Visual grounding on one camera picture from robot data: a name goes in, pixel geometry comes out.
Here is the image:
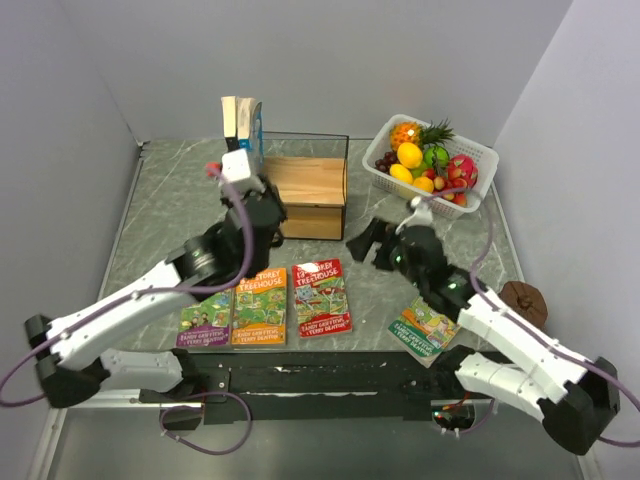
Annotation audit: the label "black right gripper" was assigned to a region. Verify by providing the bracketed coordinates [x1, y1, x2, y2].
[345, 217, 423, 288]

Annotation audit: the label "red 13-storey treehouse book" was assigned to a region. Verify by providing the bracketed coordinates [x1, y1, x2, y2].
[291, 258, 353, 339]

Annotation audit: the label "blue comic cover book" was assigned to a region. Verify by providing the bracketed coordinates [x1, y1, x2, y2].
[236, 97, 264, 170]

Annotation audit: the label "dark grey cover book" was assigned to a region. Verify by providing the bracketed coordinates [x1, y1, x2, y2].
[221, 96, 239, 151]

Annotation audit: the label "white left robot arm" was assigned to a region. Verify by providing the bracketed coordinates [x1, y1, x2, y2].
[25, 175, 286, 409]

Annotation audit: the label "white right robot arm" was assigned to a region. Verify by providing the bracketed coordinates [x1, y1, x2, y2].
[346, 218, 620, 455]

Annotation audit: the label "wooden two-tier metal shelf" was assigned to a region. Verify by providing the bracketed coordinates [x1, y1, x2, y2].
[264, 132, 349, 241]

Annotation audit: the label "yellow lemon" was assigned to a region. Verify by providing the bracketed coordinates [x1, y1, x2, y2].
[389, 163, 414, 185]

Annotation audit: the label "dark purple grapes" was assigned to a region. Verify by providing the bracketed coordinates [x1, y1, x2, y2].
[374, 151, 398, 174]

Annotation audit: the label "orange 39-storey treehouse book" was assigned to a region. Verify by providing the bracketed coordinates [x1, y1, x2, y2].
[231, 268, 287, 347]

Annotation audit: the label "orange round fruit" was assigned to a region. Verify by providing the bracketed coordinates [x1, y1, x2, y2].
[396, 142, 423, 170]

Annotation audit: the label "green 104-storey treehouse book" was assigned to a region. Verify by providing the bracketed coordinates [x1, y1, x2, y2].
[388, 296, 459, 368]

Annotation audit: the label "green apple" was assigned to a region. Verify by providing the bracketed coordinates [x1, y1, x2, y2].
[423, 145, 450, 168]

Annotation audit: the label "orange spiky fruit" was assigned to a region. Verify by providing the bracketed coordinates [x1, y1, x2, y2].
[389, 122, 423, 152]

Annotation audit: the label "purple 117-storey treehouse book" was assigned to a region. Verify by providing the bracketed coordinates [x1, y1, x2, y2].
[176, 289, 234, 348]

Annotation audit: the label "pink dragon fruit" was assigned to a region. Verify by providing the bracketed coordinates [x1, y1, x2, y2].
[446, 154, 478, 188]

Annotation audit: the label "brown round object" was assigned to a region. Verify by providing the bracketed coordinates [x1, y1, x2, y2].
[498, 281, 548, 330]

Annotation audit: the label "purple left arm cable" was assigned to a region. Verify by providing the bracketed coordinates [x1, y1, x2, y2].
[0, 172, 256, 456]

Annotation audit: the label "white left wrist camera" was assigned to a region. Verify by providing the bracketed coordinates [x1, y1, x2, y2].
[205, 149, 263, 194]

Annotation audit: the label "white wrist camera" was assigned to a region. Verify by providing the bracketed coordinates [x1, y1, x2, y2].
[205, 149, 263, 194]
[395, 196, 433, 234]

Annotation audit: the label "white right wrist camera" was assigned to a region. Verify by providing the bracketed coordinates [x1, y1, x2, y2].
[395, 196, 433, 234]

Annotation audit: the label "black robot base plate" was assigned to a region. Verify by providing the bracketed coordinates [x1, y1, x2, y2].
[138, 349, 496, 432]

